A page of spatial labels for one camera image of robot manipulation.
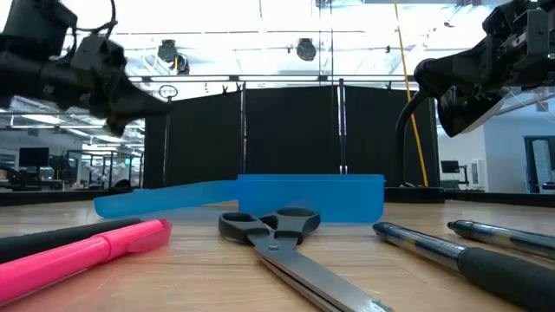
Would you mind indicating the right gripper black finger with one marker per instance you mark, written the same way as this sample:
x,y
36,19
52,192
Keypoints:
x,y
459,110
496,100

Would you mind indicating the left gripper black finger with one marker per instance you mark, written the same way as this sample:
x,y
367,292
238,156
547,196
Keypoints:
x,y
143,108

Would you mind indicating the pink highlighter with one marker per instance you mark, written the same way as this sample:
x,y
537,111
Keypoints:
x,y
65,260

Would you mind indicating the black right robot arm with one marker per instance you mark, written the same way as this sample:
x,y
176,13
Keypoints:
x,y
537,69

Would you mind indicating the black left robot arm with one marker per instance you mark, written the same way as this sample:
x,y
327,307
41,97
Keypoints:
x,y
26,78

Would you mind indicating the blue translucent plastic supply box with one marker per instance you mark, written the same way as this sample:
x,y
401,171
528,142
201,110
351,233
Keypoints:
x,y
312,199

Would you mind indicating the dark monitor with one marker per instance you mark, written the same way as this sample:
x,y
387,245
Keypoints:
x,y
450,167
34,157

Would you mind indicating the black round hanging fixture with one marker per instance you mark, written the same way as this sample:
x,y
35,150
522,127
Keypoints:
x,y
306,50
167,51

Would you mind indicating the black gooseneck stand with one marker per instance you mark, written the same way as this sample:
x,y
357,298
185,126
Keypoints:
x,y
412,195

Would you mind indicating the blue pen with black grip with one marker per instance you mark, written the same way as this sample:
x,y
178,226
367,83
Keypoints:
x,y
511,238
498,271

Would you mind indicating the black partition curtain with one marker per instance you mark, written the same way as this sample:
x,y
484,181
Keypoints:
x,y
290,130

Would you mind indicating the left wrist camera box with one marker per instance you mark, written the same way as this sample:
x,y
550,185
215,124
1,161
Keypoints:
x,y
95,54

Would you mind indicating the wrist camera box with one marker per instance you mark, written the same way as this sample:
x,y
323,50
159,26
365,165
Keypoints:
x,y
498,17
95,54

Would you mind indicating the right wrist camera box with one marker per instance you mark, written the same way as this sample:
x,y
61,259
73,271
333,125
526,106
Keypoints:
x,y
498,17

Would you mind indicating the teal door frame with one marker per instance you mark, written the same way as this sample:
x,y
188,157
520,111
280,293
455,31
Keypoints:
x,y
526,164

